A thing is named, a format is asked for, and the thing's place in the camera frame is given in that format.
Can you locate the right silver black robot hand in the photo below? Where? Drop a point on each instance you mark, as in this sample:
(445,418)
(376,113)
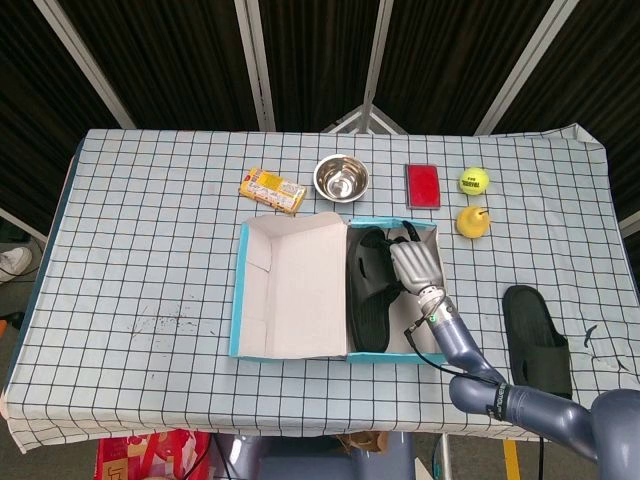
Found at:
(415,265)

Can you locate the black rubber slipper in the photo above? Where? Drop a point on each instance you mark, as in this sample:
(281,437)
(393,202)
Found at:
(369,312)
(537,330)

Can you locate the light blue cardboard shoe box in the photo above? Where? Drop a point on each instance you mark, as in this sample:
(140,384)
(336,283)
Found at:
(305,290)

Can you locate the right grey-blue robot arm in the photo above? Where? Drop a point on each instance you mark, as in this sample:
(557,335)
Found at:
(530,402)

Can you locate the red printed snack bag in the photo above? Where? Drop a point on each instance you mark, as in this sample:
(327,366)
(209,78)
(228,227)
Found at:
(150,457)

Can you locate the yellow pear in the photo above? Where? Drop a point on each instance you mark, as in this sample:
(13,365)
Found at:
(471,222)

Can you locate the red ink pad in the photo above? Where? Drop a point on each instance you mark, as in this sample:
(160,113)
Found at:
(423,186)

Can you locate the yellow-green tennis ball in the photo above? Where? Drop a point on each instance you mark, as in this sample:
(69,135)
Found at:
(473,181)

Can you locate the stainless steel bowl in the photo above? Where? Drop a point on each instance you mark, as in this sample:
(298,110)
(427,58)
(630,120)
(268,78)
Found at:
(341,179)

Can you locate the yellow snack packet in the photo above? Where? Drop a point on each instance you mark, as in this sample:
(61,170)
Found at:
(272,190)

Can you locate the brown paper bag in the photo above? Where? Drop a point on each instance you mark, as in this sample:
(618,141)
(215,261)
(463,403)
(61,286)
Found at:
(362,442)

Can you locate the grey-blue robot torso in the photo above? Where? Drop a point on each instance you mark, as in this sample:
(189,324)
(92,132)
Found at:
(320,465)

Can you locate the light blue checkered tablecloth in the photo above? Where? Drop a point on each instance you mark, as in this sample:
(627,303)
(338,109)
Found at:
(150,300)

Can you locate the white sneaker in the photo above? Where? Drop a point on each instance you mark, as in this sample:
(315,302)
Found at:
(15,262)

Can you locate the dark screen panel white frame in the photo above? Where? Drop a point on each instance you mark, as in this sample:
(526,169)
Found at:
(320,50)
(600,75)
(165,60)
(30,100)
(450,60)

